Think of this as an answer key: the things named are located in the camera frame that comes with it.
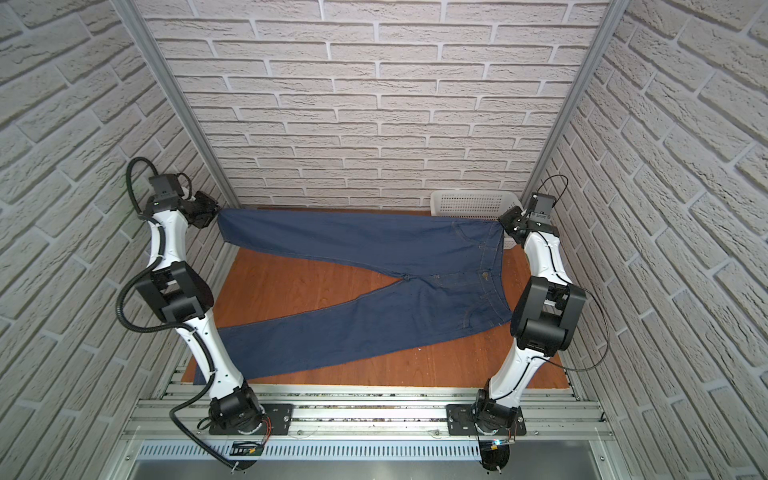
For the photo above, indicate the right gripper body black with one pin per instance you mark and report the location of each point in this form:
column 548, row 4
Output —
column 516, row 222

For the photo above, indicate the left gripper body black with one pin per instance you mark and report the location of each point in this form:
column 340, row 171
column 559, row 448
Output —
column 205, row 206

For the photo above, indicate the blue denim trousers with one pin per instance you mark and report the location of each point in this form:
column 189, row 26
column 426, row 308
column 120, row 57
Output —
column 353, row 286

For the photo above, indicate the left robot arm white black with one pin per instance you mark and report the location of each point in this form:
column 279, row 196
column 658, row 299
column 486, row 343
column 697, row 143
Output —
column 180, row 298

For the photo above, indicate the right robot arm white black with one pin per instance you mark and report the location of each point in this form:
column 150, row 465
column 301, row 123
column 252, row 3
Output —
column 544, row 320

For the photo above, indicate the white plastic laundry basket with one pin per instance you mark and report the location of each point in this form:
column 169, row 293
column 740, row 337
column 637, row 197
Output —
column 472, row 204

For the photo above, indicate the left aluminium corner post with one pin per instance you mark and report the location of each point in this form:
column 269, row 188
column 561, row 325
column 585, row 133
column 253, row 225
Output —
column 139, row 31

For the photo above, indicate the aluminium corner post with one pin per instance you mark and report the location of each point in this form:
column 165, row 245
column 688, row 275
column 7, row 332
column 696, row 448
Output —
column 139, row 31
column 594, row 55

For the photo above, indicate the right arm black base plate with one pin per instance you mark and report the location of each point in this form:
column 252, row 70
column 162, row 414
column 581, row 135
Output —
column 470, row 419

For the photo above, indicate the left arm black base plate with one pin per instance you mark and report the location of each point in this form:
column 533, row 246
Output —
column 276, row 416

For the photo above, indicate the right aluminium corner post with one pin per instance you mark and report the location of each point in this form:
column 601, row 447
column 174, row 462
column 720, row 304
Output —
column 594, row 55

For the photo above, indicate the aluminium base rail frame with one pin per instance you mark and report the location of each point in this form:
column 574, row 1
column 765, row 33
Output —
column 567, row 437

